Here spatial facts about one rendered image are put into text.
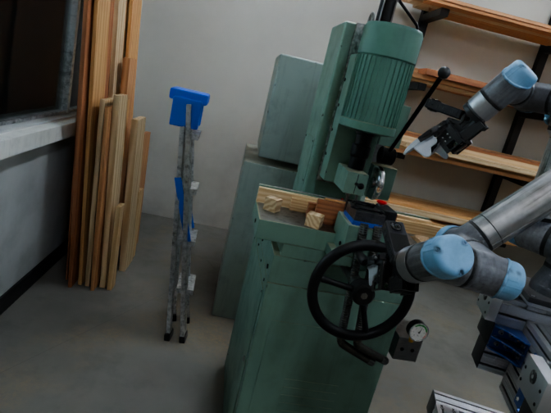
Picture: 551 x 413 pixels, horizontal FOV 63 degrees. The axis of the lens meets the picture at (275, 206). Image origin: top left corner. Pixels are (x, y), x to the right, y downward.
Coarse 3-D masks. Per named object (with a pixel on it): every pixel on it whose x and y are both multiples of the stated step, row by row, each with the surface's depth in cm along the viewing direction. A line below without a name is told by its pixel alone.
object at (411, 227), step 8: (296, 200) 145; (304, 200) 146; (296, 208) 146; (304, 208) 146; (408, 224) 151; (416, 224) 151; (424, 224) 152; (408, 232) 152; (416, 232) 152; (424, 232) 152; (432, 232) 152
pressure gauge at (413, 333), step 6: (408, 324) 139; (414, 324) 137; (420, 324) 137; (408, 330) 138; (414, 330) 137; (420, 330) 137; (426, 330) 138; (414, 336) 138; (420, 336) 138; (426, 336) 138
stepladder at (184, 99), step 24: (192, 96) 189; (192, 120) 191; (192, 144) 198; (192, 168) 210; (192, 192) 201; (192, 216) 221; (192, 240) 208; (192, 288) 215; (168, 312) 214; (168, 336) 215
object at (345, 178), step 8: (344, 168) 144; (336, 176) 152; (344, 176) 142; (352, 176) 140; (360, 176) 140; (368, 176) 141; (336, 184) 150; (344, 184) 141; (352, 184) 141; (344, 192) 141; (352, 192) 142; (360, 192) 142
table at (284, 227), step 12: (264, 216) 132; (276, 216) 135; (288, 216) 138; (300, 216) 141; (264, 228) 130; (276, 228) 131; (288, 228) 131; (300, 228) 131; (312, 228) 132; (324, 228) 135; (276, 240) 132; (288, 240) 132; (300, 240) 132; (312, 240) 133; (324, 240) 133; (408, 240) 143; (336, 264) 125; (348, 264) 125
